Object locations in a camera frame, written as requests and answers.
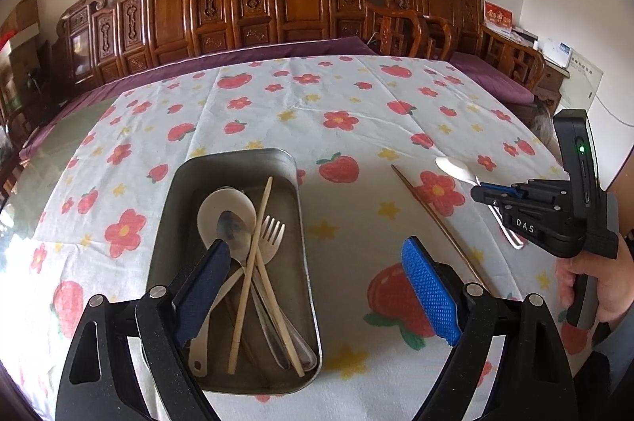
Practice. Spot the long purple bench cushion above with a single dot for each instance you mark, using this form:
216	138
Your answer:
297	49

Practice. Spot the red calendar card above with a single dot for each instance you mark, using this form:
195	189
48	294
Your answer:
498	15

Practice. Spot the large white ladle spoon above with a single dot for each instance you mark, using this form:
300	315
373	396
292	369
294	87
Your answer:
213	213

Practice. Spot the cardboard box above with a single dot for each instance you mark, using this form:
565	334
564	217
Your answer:
22	14

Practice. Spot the white wall box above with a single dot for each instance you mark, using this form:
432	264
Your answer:
582	86

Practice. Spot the white tabletop device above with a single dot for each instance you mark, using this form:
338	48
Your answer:
559	52

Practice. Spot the round-armed wooden armchair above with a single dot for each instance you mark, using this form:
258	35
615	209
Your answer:
396	24

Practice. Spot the grey fluffy thing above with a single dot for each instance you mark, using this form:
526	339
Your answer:
542	121

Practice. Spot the small wooden cabinet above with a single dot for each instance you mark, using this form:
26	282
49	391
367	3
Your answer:
552	81

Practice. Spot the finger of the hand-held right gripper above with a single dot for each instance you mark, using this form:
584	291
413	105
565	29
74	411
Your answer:
488	197
500	188

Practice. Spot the person's right forearm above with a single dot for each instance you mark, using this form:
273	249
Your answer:
614	366

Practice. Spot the dark wooden chopstick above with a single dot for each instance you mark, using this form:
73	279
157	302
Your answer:
433	218

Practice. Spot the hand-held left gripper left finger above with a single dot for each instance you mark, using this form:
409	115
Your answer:
203	292

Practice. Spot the bamboo chopstick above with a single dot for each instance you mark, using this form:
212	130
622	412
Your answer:
282	322
252	262

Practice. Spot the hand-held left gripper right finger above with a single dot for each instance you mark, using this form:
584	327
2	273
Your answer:
431	287

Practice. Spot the lattice-sided wooden armchair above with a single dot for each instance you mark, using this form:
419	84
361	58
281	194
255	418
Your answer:
510	54

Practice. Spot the metal spoon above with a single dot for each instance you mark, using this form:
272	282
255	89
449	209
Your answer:
233	232

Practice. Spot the purple armchair cushion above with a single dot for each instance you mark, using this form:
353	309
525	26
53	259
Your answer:
490	76

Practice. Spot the person's right hand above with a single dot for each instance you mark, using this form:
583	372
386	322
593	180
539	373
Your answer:
616	282

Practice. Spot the strawberry flower printed blanket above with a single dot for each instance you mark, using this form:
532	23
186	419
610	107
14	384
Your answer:
346	104

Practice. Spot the small white spoon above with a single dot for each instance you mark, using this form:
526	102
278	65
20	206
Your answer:
453	167

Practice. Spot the rectangular metal tray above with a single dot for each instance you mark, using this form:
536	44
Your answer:
223	173

